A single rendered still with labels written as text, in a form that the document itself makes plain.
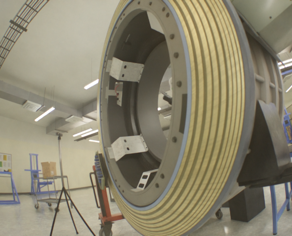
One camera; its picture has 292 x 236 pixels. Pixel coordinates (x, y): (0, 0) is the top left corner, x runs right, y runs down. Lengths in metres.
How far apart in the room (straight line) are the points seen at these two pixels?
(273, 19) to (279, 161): 0.33
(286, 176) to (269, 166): 0.08
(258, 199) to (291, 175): 1.30
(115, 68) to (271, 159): 1.20
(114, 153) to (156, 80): 0.72
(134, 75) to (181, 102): 0.96
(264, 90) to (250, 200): 1.29
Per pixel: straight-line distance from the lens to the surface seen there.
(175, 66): 0.42
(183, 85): 0.39
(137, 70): 1.30
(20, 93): 5.83
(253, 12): 0.45
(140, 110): 1.34
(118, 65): 1.26
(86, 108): 7.16
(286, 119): 8.09
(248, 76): 0.27
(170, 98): 1.45
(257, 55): 0.48
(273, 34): 0.47
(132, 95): 1.37
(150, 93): 1.39
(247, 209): 1.60
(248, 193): 1.58
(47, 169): 4.12
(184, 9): 0.44
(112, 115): 1.37
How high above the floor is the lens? 0.75
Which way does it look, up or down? 19 degrees up
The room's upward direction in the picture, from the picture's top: 11 degrees counter-clockwise
